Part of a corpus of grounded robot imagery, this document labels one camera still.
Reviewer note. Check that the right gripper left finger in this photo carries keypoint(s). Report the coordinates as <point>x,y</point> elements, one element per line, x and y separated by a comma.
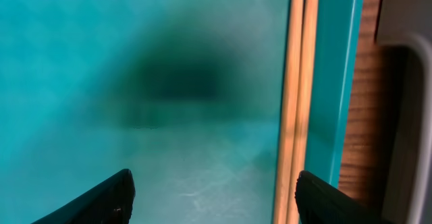
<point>110,202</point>

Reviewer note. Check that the grey dishwasher rack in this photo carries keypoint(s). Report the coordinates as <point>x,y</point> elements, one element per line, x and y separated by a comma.
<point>407,24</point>

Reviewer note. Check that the teal serving tray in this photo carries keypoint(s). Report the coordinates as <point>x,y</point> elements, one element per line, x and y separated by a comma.
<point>186,94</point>

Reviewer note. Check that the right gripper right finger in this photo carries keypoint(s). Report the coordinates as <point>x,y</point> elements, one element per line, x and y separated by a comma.
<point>320,203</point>

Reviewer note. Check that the wooden chopstick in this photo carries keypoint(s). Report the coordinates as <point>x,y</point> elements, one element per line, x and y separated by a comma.
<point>307,58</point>
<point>288,112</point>

